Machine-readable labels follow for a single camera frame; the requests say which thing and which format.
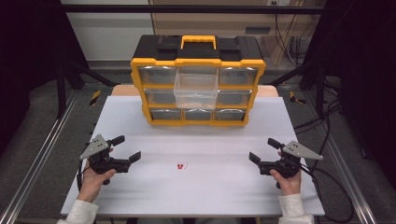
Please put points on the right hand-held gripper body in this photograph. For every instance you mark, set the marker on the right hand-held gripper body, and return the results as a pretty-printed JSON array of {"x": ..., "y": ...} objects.
[{"x": 299, "y": 151}]

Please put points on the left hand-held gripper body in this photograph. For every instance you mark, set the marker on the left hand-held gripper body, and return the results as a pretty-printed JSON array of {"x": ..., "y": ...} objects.
[{"x": 96, "y": 147}]

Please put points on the small red and white part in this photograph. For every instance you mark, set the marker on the small red and white part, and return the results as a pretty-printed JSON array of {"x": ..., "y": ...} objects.
[{"x": 179, "y": 166}]

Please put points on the clear plastic drawer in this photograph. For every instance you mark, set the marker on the clear plastic drawer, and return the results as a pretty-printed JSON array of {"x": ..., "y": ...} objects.
[{"x": 196, "y": 90}]

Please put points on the yellow black organizer case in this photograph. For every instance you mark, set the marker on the yellow black organizer case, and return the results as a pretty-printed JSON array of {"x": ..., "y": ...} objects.
[{"x": 199, "y": 54}]

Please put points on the person's right hand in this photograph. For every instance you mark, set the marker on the person's right hand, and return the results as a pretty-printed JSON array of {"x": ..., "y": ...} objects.
[{"x": 289, "y": 185}]

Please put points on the person's left hand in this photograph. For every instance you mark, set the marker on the person's left hand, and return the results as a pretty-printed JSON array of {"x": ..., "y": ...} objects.
[{"x": 91, "y": 183}]

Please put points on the yellow black hazard tape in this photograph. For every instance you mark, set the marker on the yellow black hazard tape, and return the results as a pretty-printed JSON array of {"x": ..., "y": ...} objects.
[
  {"x": 294, "y": 98},
  {"x": 95, "y": 97}
]

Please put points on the wooden board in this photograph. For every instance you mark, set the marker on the wooden board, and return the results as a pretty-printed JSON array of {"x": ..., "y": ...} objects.
[{"x": 124, "y": 90}]

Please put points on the black metal stand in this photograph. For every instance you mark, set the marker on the black metal stand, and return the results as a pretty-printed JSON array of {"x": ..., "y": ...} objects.
[
  {"x": 320, "y": 87},
  {"x": 60, "y": 90}
]

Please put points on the set of small closed drawers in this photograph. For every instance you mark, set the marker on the set of small closed drawers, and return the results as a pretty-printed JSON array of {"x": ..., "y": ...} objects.
[{"x": 157, "y": 75}]

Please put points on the black curtain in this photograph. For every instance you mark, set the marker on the black curtain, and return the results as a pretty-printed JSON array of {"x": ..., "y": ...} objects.
[
  {"x": 367, "y": 77},
  {"x": 28, "y": 62}
]

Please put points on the black horizontal bar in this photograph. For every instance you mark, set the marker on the black horizontal bar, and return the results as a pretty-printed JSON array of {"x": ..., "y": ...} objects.
[{"x": 124, "y": 8}]

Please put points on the aluminium floor rail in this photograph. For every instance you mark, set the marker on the aluminium floor rail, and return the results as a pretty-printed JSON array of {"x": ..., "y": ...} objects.
[
  {"x": 348, "y": 183},
  {"x": 40, "y": 149}
]

